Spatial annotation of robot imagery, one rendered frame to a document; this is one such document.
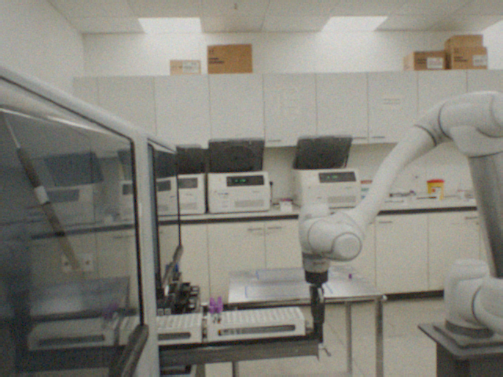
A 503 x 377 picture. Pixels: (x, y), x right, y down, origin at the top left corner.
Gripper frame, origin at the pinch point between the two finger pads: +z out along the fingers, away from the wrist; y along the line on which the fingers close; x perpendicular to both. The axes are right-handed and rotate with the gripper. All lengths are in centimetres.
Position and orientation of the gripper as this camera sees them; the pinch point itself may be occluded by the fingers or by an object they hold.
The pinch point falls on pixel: (317, 331)
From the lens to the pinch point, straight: 134.4
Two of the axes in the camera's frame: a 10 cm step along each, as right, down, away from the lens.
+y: 0.8, 0.6, -9.9
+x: 10.0, -0.4, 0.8
